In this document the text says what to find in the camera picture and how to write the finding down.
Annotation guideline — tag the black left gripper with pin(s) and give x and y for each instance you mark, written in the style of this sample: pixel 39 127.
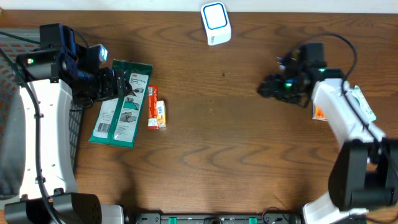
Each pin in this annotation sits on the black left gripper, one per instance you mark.
pixel 111 90

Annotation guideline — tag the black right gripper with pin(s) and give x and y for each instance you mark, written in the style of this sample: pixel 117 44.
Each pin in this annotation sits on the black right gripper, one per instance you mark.
pixel 271 88

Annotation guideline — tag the orange tissue pack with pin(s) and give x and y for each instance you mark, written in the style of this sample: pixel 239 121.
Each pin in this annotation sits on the orange tissue pack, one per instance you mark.
pixel 318 114
pixel 161 114

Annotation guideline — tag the white green packet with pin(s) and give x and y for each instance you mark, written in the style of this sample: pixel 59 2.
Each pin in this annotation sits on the white green packet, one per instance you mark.
pixel 118 118

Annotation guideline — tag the red orange stick packet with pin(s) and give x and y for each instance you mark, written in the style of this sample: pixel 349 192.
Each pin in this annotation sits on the red orange stick packet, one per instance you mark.
pixel 153 97

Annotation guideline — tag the light green tissue packet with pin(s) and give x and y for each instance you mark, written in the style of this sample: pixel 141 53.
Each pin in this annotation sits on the light green tissue packet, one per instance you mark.
pixel 363 104

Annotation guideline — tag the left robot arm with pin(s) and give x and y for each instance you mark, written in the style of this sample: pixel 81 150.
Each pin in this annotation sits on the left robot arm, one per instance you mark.
pixel 52 78

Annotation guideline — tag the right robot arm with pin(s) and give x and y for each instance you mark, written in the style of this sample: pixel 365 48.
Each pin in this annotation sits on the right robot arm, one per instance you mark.
pixel 364 177

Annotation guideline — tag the white barcode scanner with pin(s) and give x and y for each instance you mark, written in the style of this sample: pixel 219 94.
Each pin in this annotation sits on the white barcode scanner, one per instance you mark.
pixel 216 23

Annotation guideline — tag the grey plastic mesh basket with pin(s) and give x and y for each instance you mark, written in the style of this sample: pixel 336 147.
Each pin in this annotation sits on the grey plastic mesh basket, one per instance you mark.
pixel 13 119

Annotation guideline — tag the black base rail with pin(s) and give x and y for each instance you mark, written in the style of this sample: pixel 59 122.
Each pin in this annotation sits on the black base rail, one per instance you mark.
pixel 269 218

